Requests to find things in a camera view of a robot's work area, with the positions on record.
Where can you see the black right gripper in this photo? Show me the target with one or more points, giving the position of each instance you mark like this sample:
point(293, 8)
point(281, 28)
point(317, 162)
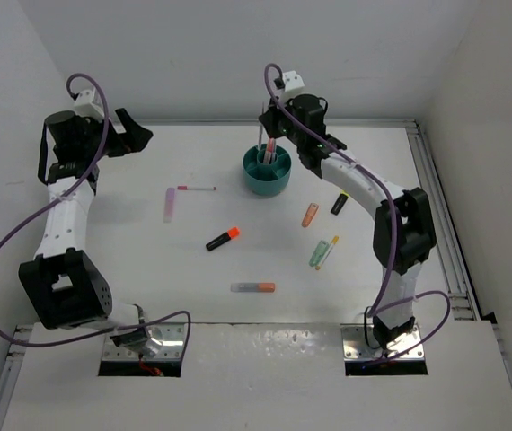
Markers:
point(271, 117)

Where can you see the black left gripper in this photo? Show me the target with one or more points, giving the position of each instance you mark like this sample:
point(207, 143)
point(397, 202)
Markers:
point(133, 139)

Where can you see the pink double-ended marker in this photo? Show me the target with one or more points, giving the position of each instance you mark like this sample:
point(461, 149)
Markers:
point(269, 151)

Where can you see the grey purple ballpoint pen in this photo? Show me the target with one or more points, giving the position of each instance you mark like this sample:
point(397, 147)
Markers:
point(261, 128)

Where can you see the pink-capped white pen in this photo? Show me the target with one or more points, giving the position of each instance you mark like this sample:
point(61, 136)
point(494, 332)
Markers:
point(196, 188)

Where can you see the purple correction tape dispenser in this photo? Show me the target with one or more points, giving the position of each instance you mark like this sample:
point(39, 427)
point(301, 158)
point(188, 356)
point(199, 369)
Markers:
point(169, 205)

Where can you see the yellow-capped white marker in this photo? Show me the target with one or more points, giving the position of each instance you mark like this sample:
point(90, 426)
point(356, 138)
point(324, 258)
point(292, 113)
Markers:
point(326, 254)

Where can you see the clear orange lead case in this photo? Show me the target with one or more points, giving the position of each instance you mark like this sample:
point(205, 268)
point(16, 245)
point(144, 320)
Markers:
point(253, 287)

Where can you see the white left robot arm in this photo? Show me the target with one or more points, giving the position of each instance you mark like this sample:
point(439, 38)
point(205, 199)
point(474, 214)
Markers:
point(65, 288)

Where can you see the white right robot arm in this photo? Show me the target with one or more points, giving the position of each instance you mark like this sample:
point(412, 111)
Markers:
point(404, 233)

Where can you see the teal round desk organizer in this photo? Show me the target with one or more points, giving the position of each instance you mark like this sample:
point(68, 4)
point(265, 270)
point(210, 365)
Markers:
point(266, 180)

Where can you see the orange correction tape dispenser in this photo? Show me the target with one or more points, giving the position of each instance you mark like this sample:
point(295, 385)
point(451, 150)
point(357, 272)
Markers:
point(310, 214)

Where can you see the black yellow-capped highlighter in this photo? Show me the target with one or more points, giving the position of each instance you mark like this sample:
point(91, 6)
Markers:
point(339, 203)

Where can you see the black orange-capped highlighter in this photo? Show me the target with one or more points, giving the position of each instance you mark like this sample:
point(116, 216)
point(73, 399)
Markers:
point(223, 238)

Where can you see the green correction tape dispenser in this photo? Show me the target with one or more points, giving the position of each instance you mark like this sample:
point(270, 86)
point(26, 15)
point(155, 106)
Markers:
point(318, 253)

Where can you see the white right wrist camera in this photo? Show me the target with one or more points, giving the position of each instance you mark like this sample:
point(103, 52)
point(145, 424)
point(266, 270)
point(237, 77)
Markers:
point(290, 84)

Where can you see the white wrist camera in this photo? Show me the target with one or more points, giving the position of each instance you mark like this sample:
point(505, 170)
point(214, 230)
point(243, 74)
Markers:
point(290, 84)
point(88, 104)

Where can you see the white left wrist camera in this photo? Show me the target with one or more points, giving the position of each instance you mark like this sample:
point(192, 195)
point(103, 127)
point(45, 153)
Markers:
point(88, 104)

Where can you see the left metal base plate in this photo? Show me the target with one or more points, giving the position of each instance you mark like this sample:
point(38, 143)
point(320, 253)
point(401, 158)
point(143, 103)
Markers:
point(160, 342)

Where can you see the aluminium table edge rail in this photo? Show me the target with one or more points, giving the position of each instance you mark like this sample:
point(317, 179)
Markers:
point(449, 252)

